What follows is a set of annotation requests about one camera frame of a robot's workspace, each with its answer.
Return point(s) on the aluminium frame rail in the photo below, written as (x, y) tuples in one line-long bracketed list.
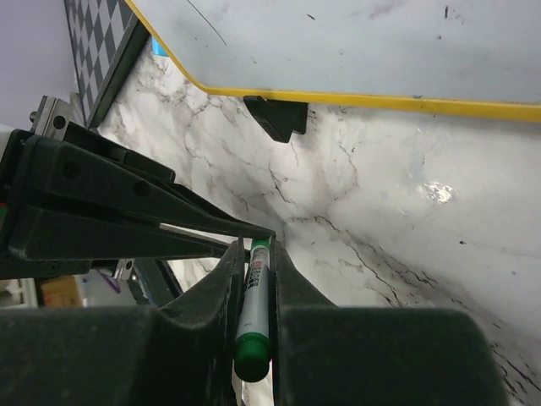
[(151, 282)]

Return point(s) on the black white chessboard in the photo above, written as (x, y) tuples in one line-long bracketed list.
[(106, 39)]

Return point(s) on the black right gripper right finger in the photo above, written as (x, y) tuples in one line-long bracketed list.
[(331, 355)]

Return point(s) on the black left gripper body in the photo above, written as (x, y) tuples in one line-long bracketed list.
[(52, 119)]

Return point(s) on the metal wire whiteboard stand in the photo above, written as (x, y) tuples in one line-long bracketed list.
[(279, 119)]

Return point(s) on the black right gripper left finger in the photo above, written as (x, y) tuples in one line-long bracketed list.
[(180, 354)]

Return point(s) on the blue toy microphone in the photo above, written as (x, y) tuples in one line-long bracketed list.
[(157, 48)]

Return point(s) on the yellow framed whiteboard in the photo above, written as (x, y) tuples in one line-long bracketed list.
[(465, 58)]

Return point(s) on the cardboard box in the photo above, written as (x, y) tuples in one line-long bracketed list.
[(61, 292)]

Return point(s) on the green whiteboard marker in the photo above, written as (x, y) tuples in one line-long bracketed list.
[(252, 347)]

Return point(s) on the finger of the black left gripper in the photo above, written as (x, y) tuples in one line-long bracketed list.
[(43, 235), (74, 180)]

